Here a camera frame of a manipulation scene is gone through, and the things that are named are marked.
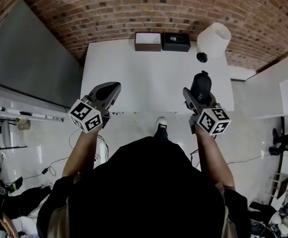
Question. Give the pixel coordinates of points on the person's white shoe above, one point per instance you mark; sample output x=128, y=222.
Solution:
x=162, y=123

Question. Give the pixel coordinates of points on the person's right forearm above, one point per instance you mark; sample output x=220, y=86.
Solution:
x=214, y=160

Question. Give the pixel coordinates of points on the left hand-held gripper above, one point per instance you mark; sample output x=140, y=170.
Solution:
x=83, y=115

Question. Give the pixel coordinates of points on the person's black shirt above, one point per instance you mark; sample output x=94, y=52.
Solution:
x=144, y=195

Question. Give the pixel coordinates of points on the brown box with white inside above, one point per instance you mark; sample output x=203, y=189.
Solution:
x=147, y=38

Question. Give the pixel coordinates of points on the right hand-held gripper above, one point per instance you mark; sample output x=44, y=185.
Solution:
x=212, y=121

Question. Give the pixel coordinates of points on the black box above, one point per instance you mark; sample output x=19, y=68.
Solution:
x=175, y=42

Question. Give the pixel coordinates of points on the grey refrigerator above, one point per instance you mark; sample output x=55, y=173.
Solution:
x=29, y=58

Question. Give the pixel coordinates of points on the white table lamp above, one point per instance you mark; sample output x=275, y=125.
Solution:
x=213, y=40

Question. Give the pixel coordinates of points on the cardboard box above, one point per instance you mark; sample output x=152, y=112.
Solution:
x=23, y=125

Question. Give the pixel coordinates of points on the grey chair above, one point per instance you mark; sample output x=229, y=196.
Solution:
x=6, y=134

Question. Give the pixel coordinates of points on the person's left forearm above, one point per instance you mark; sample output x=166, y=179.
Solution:
x=83, y=150

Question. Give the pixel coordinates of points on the person's dark trouser leg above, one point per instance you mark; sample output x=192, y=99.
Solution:
x=162, y=135

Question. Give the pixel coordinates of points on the black power adapter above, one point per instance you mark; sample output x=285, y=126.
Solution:
x=44, y=171

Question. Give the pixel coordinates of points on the metal shelf rack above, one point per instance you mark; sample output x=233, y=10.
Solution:
x=22, y=114

